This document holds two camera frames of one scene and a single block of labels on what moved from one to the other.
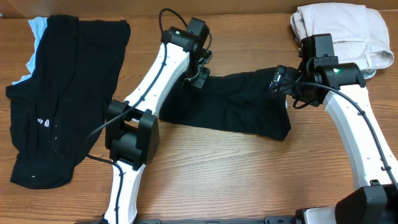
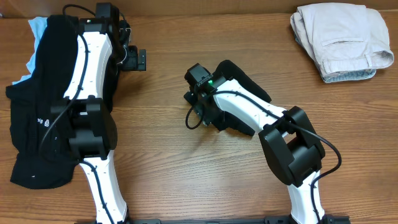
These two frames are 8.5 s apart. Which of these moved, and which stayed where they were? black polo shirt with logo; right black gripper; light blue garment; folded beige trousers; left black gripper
Moved: right black gripper; left black gripper
Stayed: black polo shirt with logo; light blue garment; folded beige trousers
